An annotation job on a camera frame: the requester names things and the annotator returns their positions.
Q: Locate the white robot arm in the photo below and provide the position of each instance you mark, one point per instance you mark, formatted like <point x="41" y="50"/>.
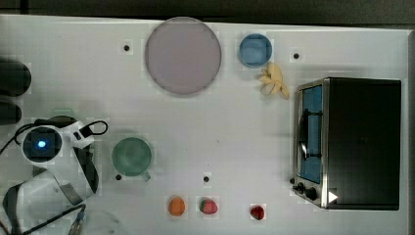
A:
<point x="68" y="178"/>

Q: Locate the pink round plate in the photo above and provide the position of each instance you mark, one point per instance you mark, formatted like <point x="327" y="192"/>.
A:
<point x="183" y="56"/>

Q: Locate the yellow plush banana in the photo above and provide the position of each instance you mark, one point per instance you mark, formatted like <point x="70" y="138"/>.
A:
<point x="272" y="81"/>

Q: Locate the blue bowl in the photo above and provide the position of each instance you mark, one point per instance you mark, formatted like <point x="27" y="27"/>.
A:
<point x="255" y="50"/>

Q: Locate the green mug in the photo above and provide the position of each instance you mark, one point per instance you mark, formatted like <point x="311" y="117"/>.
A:
<point x="132" y="157"/>

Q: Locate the toy strawberry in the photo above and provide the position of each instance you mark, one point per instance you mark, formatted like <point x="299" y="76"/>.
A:
<point x="208" y="206"/>

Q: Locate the orange toy fruit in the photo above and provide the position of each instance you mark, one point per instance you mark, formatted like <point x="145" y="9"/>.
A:
<point x="176" y="206"/>

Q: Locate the red toy apple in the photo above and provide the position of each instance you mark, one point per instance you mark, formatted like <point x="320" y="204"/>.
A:
<point x="257" y="212"/>

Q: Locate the stainless steel toaster oven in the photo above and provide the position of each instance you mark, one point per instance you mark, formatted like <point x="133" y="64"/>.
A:
<point x="347" y="143"/>

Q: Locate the black object upper left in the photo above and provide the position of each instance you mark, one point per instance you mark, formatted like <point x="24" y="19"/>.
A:
<point x="15" y="78"/>

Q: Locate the black object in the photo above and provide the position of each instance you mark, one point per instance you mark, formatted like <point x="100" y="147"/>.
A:
<point x="9" y="113"/>
<point x="15" y="78"/>

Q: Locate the black object lower left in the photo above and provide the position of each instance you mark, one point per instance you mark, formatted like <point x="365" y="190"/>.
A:
<point x="9" y="113"/>

